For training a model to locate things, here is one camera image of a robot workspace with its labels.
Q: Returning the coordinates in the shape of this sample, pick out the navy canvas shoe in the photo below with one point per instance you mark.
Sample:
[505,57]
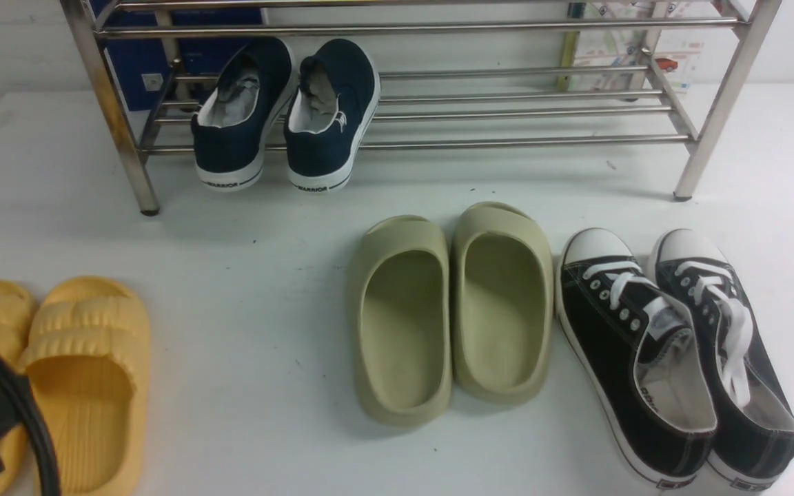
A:
[230,127]
[336,98]

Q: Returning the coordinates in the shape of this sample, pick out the right black canvas sneaker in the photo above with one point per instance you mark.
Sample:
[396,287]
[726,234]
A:
[754,442]

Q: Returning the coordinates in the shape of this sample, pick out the yellow foam slipper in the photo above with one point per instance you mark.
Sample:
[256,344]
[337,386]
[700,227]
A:
[88,362]
[17,309]

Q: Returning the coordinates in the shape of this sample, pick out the stainless steel shoe rack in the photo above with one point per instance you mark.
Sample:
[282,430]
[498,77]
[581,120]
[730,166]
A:
[91,31]

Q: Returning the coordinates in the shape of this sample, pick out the white printed poster board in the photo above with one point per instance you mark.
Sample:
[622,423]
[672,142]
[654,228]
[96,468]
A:
[676,53]

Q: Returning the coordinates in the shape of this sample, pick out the black canvas sneaker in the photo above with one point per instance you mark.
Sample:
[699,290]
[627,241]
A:
[754,442]
[640,350]

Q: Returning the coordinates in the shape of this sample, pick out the left black canvas sneaker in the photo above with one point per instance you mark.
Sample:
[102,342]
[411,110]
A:
[640,350]

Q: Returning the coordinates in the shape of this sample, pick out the right yellow foam slipper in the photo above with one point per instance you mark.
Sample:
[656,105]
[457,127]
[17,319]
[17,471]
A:
[88,362]

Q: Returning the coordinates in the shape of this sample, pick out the left yellow foam slipper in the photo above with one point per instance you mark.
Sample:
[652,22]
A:
[17,309]

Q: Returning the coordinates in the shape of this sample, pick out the right olive foam slipper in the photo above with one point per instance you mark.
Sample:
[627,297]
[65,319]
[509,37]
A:
[502,303]

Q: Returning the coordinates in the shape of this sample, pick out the blue box behind rack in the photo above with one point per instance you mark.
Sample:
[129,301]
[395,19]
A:
[140,65]

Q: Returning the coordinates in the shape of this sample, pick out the left olive foam slipper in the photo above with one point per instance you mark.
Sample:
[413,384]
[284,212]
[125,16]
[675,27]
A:
[398,311]

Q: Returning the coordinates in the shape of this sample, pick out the olive foam slipper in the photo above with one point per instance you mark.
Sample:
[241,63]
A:
[398,311]
[502,303]

